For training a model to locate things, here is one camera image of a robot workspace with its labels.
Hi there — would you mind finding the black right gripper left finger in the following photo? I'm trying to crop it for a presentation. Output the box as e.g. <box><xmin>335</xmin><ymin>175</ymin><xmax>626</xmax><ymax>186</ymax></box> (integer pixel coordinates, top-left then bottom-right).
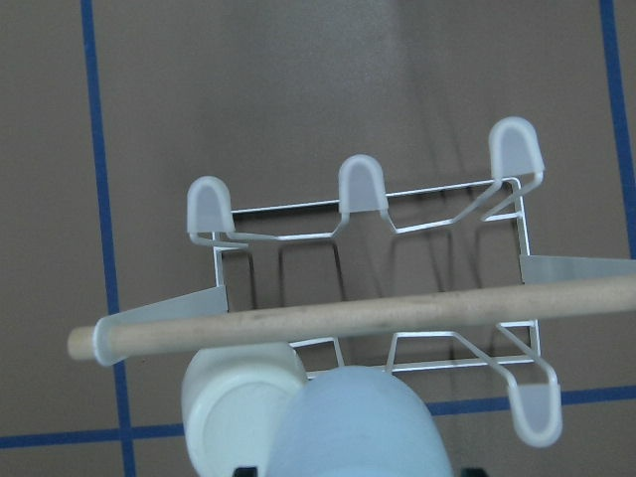
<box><xmin>233</xmin><ymin>466</ymin><xmax>258</xmax><ymax>477</ymax></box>

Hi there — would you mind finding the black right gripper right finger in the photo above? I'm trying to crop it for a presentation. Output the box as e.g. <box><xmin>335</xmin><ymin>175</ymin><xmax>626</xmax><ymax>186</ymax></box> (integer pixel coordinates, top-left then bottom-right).
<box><xmin>460</xmin><ymin>467</ymin><xmax>485</xmax><ymax>477</ymax></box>

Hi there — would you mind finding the white plastic cup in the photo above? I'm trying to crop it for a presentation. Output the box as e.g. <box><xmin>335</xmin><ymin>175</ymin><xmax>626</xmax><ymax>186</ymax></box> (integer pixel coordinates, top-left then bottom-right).
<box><xmin>181</xmin><ymin>343</ymin><xmax>307</xmax><ymax>476</ymax></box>

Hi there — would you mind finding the light blue plastic cup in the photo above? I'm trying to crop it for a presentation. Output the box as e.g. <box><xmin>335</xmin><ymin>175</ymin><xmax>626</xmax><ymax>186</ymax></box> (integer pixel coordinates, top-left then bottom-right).
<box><xmin>265</xmin><ymin>367</ymin><xmax>453</xmax><ymax>476</ymax></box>

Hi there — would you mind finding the white wire cup rack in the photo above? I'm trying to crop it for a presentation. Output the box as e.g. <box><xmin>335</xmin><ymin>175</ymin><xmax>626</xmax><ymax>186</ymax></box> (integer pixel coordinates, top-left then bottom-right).
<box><xmin>68</xmin><ymin>116</ymin><xmax>635</xmax><ymax>447</ymax></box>

